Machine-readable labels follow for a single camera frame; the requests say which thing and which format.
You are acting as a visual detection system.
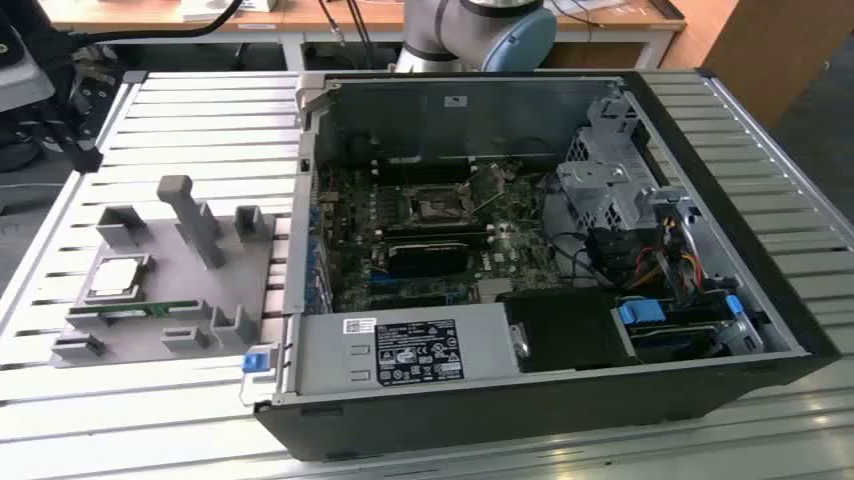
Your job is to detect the CPU with silver top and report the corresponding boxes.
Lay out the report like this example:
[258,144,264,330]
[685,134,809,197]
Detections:
[87,256,146,297]

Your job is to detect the CPU socket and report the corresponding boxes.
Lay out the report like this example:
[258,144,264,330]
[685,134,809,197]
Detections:
[404,184,480,225]

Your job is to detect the wooden desk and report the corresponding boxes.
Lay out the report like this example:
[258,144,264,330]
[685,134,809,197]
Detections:
[49,0,688,71]

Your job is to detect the green RAM stick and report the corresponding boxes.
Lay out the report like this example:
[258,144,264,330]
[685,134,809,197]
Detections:
[97,298,202,319]

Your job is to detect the grey parts rack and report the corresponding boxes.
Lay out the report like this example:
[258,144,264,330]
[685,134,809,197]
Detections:
[49,174,296,372]

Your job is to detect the blue case latch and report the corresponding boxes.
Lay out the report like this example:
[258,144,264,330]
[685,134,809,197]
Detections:
[241,351,276,377]

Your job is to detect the black RAM stick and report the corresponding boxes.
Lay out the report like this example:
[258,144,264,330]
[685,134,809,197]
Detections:
[381,226,489,247]

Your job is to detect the black expansion card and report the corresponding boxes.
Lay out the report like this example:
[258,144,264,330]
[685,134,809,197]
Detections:
[384,241,473,279]

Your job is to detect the grey power supply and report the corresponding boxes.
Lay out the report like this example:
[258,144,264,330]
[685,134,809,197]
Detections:
[294,313,522,392]

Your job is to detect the metal socket cover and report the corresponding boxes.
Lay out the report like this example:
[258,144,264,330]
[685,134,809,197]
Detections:
[468,161,520,189]

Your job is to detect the metal locking lever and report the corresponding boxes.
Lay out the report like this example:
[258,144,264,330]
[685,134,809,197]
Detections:
[473,185,510,213]

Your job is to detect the silver chipset heat sink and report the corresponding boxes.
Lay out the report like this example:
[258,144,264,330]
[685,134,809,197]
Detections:
[474,278,516,305]

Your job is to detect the green motherboard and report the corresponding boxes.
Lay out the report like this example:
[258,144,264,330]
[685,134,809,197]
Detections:
[308,159,569,314]

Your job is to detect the metal disk bay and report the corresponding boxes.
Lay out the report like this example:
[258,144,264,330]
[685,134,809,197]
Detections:
[554,93,676,232]

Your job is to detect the blue disk carrier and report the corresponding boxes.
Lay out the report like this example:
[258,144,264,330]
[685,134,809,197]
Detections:
[615,296,669,330]

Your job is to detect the black open PC case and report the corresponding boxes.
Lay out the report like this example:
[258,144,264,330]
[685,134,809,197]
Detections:
[252,68,849,464]

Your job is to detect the brown wooden cabinet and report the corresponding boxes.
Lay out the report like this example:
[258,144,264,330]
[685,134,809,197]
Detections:
[659,0,854,129]

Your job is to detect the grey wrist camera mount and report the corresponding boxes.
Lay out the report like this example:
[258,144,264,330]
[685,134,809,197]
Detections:
[0,9,57,113]

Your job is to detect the thick black cable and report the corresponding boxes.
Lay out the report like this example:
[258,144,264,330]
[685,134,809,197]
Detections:
[63,0,245,40]

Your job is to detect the coloured wire bundle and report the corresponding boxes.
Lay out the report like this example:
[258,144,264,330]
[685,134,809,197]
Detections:
[624,238,707,292]

